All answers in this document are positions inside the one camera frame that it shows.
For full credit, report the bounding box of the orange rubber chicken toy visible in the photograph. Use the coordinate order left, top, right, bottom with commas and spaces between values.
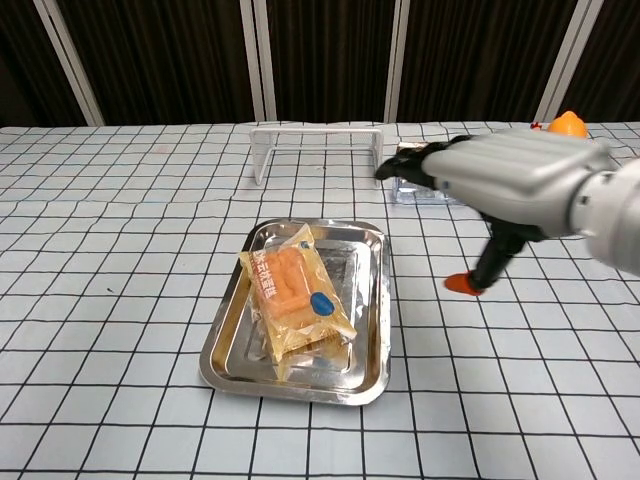
530, 111, 589, 139

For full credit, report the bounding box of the brown white snack packet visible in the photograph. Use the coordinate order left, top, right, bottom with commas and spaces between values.
397, 141, 441, 155

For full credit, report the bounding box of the white wire rack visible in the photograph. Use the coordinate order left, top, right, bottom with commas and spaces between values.
249, 126, 384, 187

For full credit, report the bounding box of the stainless steel tray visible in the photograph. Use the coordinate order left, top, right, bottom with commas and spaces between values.
199, 218, 392, 407

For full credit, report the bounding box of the packaged bread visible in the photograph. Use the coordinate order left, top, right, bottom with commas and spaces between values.
238, 223, 358, 384

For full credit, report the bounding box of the clear water bottle purple label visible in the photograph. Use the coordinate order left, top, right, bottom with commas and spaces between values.
389, 175, 464, 206

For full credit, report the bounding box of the black folding screen white frame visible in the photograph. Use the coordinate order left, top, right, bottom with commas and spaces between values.
0, 0, 640, 127

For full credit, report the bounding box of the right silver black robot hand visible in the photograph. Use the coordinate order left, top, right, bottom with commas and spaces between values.
374, 130, 614, 297

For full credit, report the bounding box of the white checkered tablecloth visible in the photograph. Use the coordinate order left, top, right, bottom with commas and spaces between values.
0, 119, 640, 480

